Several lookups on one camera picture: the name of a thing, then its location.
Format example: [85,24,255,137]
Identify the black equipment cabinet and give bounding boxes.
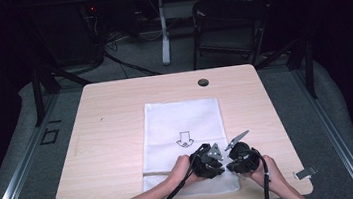
[28,0,108,72]

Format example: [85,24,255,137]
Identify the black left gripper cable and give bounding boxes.
[131,144,215,199]

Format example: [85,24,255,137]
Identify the person's left hand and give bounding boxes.
[163,152,207,191]

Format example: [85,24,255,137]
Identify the aluminium floor rail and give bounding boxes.
[290,62,353,199]
[0,92,73,199]

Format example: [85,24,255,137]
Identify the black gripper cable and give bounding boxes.
[249,144,274,199]
[131,144,215,199]

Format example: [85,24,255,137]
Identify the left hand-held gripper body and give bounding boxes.
[188,141,227,181]

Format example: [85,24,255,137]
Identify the black folding chair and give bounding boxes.
[185,0,277,73]

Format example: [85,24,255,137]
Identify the black floor cables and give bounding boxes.
[79,0,165,84]

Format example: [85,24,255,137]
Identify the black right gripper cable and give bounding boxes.
[249,144,274,199]

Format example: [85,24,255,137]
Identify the person's right hand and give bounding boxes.
[241,152,288,191]

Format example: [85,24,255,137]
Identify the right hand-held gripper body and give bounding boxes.
[222,129,263,175]

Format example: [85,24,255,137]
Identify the black table grommet hole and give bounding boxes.
[196,78,210,89]

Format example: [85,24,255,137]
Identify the black metal frame post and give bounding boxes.
[283,35,319,103]
[27,59,67,128]

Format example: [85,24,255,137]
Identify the white fabric bag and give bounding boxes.
[133,93,242,199]

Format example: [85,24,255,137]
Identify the white desk leg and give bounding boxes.
[154,0,175,67]

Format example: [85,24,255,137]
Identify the grey metal table bracket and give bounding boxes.
[292,165,319,182]

